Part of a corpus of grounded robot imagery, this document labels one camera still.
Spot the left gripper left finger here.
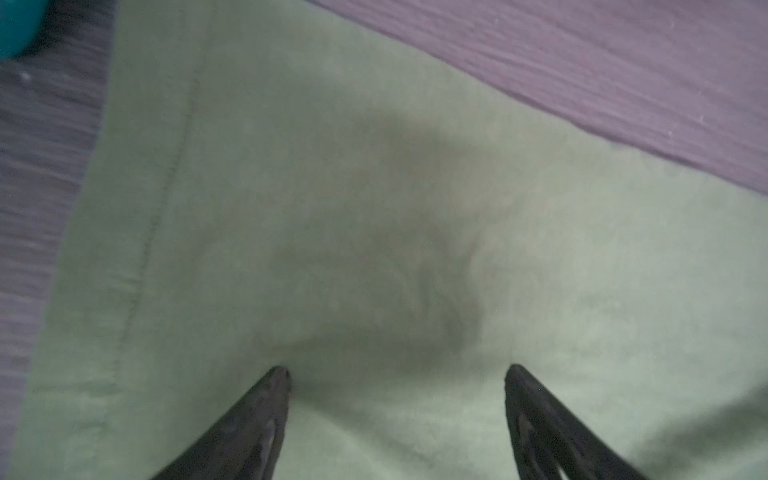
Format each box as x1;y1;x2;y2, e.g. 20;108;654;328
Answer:
153;366;292;480

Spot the green tank top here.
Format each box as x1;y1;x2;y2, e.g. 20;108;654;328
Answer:
7;1;767;479

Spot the teal plastic basket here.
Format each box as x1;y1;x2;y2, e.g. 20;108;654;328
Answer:
0;0;50;60

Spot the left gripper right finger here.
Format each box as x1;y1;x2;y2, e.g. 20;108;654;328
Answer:
504;364;646;480

